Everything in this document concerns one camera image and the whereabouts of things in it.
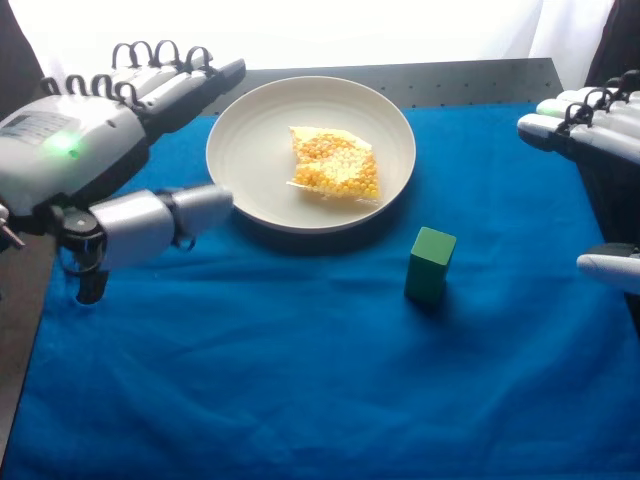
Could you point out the white round plate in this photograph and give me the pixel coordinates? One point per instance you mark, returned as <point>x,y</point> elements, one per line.
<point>250,150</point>

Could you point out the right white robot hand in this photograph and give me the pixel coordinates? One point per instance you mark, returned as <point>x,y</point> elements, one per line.
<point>612,135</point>

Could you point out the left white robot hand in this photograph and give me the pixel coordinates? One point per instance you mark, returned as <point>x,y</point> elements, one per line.
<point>60,165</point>

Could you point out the white curtain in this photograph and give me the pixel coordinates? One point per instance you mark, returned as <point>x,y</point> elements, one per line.
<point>320,30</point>

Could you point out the bag of yellow beads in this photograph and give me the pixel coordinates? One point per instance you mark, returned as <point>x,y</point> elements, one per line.
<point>340,165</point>

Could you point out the blue table cloth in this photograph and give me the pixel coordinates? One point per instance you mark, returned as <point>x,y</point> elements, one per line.
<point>300,375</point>

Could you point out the green rectangular block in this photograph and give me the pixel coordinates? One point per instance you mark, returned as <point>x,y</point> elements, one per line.
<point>430,265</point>

